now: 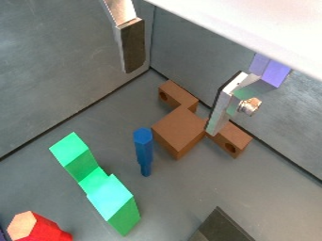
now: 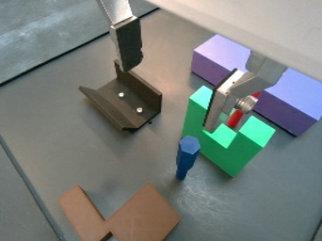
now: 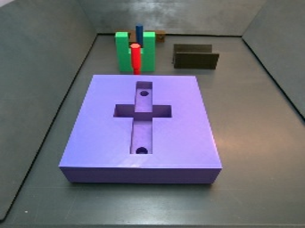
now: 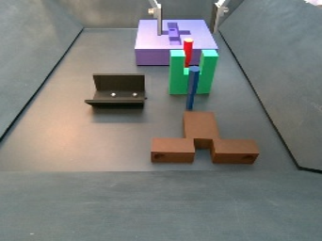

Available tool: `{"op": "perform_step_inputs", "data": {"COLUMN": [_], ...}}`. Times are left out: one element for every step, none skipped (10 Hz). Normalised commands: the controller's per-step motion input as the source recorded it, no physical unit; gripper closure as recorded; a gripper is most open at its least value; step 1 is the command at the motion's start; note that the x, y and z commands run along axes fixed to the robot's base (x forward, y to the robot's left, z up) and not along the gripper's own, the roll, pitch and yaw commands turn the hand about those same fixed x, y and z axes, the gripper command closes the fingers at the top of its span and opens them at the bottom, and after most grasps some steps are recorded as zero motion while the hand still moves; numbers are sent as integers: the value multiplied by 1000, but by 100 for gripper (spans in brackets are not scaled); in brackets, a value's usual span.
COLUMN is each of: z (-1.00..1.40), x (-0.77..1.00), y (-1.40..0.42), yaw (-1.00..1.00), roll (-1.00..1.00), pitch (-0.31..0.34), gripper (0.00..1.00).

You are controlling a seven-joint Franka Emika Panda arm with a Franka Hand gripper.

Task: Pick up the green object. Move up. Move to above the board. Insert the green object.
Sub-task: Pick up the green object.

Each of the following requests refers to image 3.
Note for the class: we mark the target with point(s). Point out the green U-shaped block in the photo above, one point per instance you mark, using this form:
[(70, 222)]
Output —
[(148, 52)]

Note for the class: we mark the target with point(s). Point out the purple board with cross slot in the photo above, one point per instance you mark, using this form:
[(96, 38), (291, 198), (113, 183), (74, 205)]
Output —
[(142, 132)]

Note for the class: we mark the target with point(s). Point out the brown wooden block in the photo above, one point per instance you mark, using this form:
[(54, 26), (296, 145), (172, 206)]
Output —
[(160, 35)]

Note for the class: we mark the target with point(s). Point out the black U-shaped block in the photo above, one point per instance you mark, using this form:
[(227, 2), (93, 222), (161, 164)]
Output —
[(195, 57)]

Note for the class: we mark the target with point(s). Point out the blue cylindrical peg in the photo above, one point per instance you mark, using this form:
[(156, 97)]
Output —
[(140, 34)]

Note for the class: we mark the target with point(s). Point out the red hexagonal peg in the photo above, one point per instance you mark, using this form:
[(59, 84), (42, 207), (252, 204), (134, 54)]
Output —
[(136, 58)]

